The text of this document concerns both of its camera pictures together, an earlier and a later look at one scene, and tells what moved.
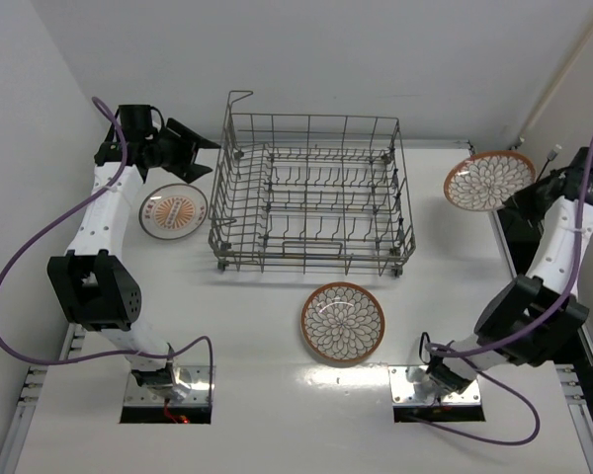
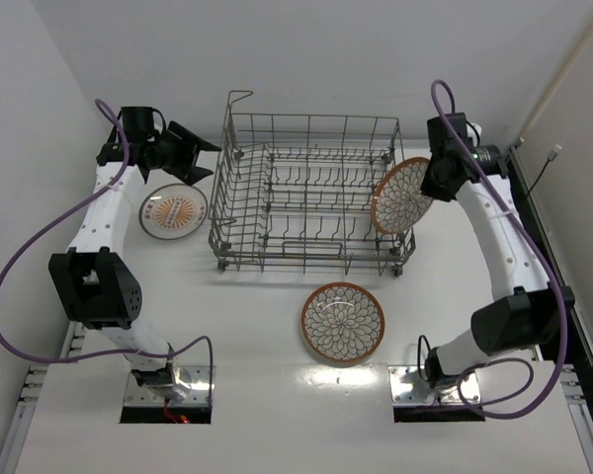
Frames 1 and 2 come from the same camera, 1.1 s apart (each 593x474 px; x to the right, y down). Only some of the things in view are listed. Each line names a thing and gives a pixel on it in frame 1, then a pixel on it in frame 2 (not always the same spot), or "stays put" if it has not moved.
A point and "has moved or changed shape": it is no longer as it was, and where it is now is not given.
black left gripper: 173,149 stays put
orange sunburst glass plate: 171,211 stays put
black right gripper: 526,196 → 436,180
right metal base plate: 411,385 stays put
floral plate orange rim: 484,181 has moved or changed shape
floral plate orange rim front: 343,322 stays put
